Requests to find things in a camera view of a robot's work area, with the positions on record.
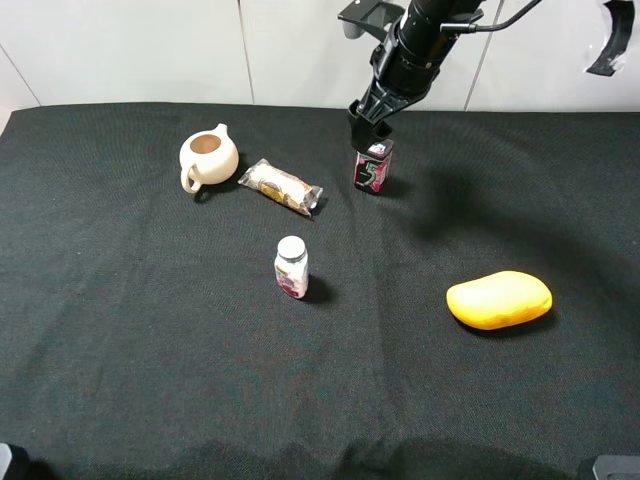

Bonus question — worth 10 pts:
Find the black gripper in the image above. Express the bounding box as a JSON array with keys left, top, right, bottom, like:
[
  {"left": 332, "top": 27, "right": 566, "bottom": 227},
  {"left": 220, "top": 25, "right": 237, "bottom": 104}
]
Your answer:
[{"left": 347, "top": 29, "right": 442, "bottom": 150}]

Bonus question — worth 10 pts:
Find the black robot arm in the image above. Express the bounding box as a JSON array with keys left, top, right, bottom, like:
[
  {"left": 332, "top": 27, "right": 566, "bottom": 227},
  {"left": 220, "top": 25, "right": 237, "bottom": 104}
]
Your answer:
[{"left": 337, "top": 0, "right": 483, "bottom": 152}]

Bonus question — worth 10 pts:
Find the grey robot base right corner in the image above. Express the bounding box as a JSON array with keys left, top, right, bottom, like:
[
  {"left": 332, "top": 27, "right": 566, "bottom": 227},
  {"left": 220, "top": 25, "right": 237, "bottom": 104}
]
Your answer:
[{"left": 591, "top": 455, "right": 640, "bottom": 480}]

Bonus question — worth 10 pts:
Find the grey robot base left corner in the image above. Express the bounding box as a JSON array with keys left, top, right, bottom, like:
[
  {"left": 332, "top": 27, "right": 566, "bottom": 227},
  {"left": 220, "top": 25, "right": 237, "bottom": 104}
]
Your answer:
[{"left": 0, "top": 443, "right": 13, "bottom": 480}]

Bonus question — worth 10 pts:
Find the wrapped snack bar packet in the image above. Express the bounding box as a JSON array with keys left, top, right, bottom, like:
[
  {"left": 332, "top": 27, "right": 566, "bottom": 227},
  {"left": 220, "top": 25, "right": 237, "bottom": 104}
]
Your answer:
[{"left": 238, "top": 159, "right": 323, "bottom": 217}]

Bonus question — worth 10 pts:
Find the small white pill bottle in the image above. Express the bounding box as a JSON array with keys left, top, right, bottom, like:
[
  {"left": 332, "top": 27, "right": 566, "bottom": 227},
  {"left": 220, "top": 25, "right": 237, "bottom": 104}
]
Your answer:
[{"left": 274, "top": 235, "right": 309, "bottom": 299}]

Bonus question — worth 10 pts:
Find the cream ceramic teapot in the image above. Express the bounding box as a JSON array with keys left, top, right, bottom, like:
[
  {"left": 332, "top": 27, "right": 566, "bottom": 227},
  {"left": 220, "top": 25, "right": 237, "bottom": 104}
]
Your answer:
[{"left": 179, "top": 123, "right": 239, "bottom": 194}]

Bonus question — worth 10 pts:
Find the yellow mango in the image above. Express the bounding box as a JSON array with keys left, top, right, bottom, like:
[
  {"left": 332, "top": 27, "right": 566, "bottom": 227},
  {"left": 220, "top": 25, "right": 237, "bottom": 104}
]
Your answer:
[{"left": 446, "top": 271, "right": 553, "bottom": 331}]

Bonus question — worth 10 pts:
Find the black table cloth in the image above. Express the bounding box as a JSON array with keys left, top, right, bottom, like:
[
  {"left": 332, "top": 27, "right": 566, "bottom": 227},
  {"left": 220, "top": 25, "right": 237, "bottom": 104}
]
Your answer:
[{"left": 1, "top": 104, "right": 639, "bottom": 479}]

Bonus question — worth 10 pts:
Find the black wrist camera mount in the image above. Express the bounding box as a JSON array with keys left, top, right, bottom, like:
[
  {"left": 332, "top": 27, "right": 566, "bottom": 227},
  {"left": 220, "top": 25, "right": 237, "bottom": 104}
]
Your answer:
[{"left": 337, "top": 0, "right": 405, "bottom": 42}]

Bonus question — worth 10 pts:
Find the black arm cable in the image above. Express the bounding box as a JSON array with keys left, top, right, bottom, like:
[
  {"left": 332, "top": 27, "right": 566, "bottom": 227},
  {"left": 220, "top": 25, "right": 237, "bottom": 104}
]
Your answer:
[{"left": 439, "top": 0, "right": 544, "bottom": 35}]

